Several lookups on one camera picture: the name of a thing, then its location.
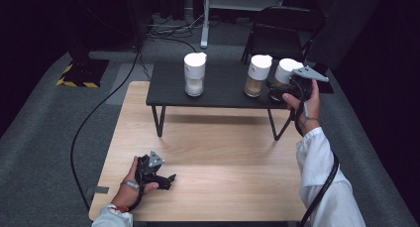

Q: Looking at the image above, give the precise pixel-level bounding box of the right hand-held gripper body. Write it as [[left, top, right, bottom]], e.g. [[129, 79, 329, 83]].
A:
[[286, 64, 331, 102]]

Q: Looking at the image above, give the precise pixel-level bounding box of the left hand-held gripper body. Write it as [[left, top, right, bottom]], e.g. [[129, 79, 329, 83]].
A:
[[134, 150, 165, 186]]

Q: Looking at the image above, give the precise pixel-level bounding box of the white-lidded jar of brown powder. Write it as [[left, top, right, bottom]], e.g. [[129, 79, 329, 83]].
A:
[[243, 54, 274, 99], [273, 57, 304, 99]]

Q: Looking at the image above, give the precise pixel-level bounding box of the black shelf with wire legs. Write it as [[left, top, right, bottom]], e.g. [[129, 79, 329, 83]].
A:
[[146, 61, 304, 142]]

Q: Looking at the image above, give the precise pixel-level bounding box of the white-lidded jar of white powder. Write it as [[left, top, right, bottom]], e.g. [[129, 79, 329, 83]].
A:
[[183, 52, 208, 98]]

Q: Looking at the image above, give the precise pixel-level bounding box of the person's right hand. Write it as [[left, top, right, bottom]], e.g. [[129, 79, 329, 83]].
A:
[[282, 79, 322, 136]]

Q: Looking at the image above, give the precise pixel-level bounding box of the person's left hand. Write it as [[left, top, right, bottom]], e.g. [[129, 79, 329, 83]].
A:
[[110, 156, 160, 212]]

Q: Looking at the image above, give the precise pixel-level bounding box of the black folding chair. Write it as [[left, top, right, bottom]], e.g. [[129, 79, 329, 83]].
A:
[[240, 5, 327, 69]]

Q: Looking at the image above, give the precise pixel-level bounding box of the grey hanging cloth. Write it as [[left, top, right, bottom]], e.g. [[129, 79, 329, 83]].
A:
[[306, 0, 387, 71]]

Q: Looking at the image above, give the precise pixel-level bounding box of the left hand-held gripper black cable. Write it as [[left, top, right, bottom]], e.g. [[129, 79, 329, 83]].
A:
[[128, 183, 147, 212]]

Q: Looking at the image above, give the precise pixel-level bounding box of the hand-held gripper black cable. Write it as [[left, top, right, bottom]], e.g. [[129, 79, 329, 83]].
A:
[[293, 101, 341, 227], [128, 183, 147, 212]]

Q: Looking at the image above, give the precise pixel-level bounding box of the long black floor cable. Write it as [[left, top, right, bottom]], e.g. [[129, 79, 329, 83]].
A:
[[69, 38, 144, 212]]

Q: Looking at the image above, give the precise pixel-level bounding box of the right hand-held gripper black cable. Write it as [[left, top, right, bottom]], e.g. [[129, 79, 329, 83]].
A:
[[293, 101, 341, 227]]

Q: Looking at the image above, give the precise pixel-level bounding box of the white metal stand frame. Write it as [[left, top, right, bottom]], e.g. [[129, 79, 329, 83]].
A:
[[199, 0, 288, 50]]

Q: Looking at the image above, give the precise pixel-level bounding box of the tangle of floor cables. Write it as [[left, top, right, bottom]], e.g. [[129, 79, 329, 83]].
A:
[[146, 11, 206, 41]]

